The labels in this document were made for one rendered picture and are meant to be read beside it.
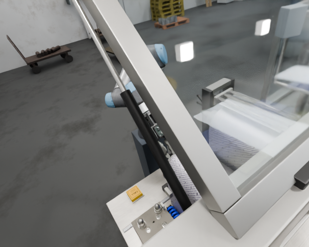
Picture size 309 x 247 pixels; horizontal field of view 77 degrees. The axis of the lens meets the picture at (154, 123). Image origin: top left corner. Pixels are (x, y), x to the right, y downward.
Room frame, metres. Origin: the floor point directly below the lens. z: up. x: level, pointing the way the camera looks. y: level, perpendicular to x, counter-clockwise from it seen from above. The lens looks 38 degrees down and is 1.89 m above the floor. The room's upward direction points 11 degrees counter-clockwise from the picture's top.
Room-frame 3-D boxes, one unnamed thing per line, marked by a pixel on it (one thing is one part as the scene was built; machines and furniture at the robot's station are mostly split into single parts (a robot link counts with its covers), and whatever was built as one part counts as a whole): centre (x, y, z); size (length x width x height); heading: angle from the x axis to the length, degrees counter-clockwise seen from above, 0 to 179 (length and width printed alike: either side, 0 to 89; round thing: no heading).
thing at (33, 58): (6.41, 2.88, 0.54); 1.43 x 0.79 x 1.08; 115
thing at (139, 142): (1.17, 0.07, 0.45); 0.20 x 0.20 x 0.90; 23
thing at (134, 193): (0.65, 0.19, 0.91); 0.07 x 0.07 x 0.02; 27
